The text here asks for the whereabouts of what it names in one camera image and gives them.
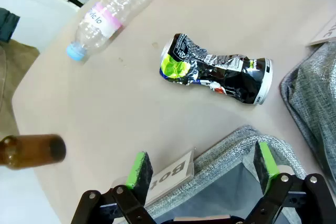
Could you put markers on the white Plastic label sign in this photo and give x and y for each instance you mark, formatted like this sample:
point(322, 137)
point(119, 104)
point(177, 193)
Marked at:
point(328, 32)

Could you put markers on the person in brown apron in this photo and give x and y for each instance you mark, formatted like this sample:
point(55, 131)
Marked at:
point(15, 77)

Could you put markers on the grey fabric basket for bottles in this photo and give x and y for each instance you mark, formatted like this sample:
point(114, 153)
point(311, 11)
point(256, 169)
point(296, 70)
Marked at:
point(236, 140)

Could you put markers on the brown glass bottle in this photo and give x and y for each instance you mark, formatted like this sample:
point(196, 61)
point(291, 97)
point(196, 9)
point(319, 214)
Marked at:
point(31, 151)

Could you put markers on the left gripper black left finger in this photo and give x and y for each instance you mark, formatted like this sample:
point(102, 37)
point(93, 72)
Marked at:
point(136, 174)

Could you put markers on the white Bottle label sign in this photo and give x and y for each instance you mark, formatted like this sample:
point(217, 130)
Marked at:
point(173, 174)

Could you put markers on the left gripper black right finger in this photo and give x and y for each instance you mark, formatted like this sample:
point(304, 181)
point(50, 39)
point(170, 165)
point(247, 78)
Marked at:
point(266, 166)

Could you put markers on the clear plastic bottle blue cap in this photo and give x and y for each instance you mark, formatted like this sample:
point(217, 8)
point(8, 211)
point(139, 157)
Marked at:
point(105, 16)

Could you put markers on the crushed black soda can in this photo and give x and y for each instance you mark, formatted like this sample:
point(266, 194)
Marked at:
point(210, 72)

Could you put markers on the grey fabric basket for plastic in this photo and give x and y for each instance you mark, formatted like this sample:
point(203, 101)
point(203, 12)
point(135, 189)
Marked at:
point(315, 90)

